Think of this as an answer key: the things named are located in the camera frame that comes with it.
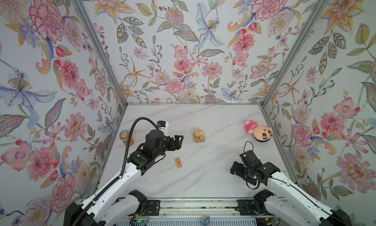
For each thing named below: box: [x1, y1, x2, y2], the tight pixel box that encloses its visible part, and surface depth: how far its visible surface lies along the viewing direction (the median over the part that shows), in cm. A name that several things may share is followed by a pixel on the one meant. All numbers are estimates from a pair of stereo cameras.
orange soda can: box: [119, 129, 135, 147], surface depth 92 cm
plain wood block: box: [193, 128, 200, 137], surface depth 99 cm
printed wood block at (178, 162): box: [174, 157, 183, 169], surface depth 90 cm
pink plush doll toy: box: [244, 120, 273, 143], surface depth 99 cm
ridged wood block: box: [198, 130, 205, 138], surface depth 100 cm
